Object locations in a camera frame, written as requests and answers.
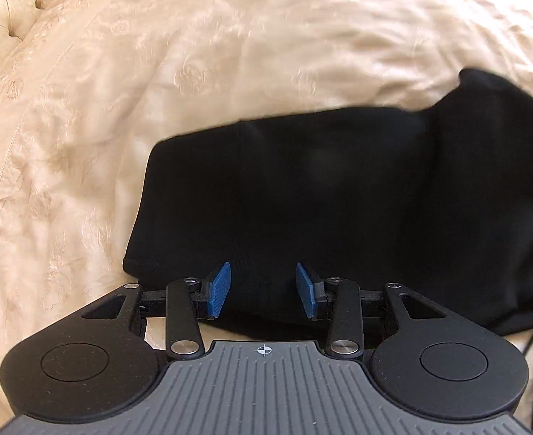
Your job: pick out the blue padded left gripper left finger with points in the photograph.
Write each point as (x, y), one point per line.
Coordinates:
(215, 290)

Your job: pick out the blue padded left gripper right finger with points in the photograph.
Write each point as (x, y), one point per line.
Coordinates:
(310, 288)

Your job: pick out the black pants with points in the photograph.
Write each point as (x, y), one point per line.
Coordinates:
(439, 200)

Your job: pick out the cream embroidered bedspread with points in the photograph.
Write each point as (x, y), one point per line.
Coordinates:
(97, 83)

